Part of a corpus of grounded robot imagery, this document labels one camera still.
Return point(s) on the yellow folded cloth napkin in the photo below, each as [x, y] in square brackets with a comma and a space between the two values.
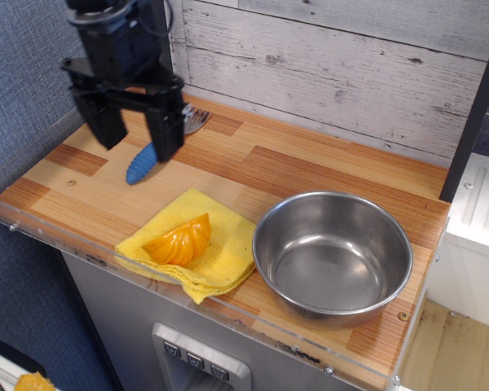
[226, 263]

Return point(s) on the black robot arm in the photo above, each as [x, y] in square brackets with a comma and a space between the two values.
[127, 66]

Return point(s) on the grey toy dispenser panel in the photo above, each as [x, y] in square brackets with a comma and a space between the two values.
[189, 364]

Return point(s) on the white toy sink cabinet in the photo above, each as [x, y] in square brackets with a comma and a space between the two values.
[459, 276]

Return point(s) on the stainless steel bowl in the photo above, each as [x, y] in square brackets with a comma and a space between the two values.
[331, 258]

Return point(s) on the dark shelf post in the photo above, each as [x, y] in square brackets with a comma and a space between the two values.
[163, 22]
[467, 139]

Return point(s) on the orange plastic toy orange half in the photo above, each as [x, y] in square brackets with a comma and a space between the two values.
[182, 244]

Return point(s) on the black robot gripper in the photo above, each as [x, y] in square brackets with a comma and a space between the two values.
[122, 70]

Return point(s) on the dark right shelf post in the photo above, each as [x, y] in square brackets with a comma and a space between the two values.
[467, 139]

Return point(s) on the blue handled metal fork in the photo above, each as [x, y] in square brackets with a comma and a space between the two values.
[147, 158]

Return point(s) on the orange object bottom left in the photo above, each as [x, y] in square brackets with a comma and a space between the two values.
[33, 382]

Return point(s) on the clear acrylic edge guard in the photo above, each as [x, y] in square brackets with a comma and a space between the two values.
[275, 132]

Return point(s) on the dark left shelf post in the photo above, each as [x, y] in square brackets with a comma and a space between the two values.
[163, 22]

